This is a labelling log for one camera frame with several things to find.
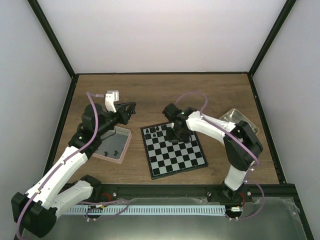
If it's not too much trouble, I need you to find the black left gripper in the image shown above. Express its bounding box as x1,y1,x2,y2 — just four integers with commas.
97,102,137,137

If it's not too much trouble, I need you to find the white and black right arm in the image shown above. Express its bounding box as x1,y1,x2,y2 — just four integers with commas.
162,103,263,202

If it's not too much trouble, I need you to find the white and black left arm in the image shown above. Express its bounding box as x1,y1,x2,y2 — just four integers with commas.
11,102,136,238

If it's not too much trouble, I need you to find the pile of black chess pieces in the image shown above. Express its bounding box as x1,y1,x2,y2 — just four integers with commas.
104,150,119,157

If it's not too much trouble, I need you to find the black and silver chessboard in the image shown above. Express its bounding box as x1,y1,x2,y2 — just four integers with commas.
140,122,208,180

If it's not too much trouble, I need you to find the pink tray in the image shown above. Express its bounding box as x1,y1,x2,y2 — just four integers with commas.
92,126,132,164

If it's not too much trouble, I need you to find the gold metal tin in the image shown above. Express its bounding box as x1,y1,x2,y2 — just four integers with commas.
218,108,260,135

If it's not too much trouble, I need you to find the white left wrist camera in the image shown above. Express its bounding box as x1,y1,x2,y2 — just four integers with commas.
104,90,120,113

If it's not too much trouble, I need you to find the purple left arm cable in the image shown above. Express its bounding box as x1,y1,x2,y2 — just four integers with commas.
15,91,106,240

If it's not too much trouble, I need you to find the light blue slotted cable duct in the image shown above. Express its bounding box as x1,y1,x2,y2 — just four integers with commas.
65,205,226,217

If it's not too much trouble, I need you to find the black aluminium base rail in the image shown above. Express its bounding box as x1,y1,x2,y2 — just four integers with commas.
81,183,299,205

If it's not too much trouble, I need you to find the black frame post left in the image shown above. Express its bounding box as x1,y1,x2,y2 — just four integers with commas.
26,0,76,77

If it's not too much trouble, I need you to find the black frame post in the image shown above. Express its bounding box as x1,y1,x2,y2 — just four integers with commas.
26,0,76,77
248,0,298,75

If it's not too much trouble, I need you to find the black frame post right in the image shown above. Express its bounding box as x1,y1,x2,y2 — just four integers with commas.
248,0,298,75

